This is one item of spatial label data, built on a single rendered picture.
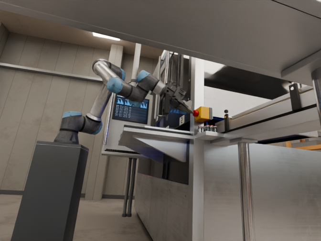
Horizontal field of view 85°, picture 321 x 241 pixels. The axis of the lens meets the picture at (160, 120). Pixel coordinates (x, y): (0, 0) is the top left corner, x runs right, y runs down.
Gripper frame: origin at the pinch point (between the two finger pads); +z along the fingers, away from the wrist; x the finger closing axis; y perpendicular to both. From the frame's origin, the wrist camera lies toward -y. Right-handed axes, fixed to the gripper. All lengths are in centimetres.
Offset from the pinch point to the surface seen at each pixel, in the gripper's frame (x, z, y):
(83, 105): 348, -154, 43
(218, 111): 5.6, 16.9, 14.7
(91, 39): 319, -229, 190
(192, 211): 6, 26, -45
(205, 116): -3.6, 7.3, 0.8
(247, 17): -73, -18, -25
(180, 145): 15.5, 7.7, -14.4
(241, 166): -15.0, 29.4, -16.7
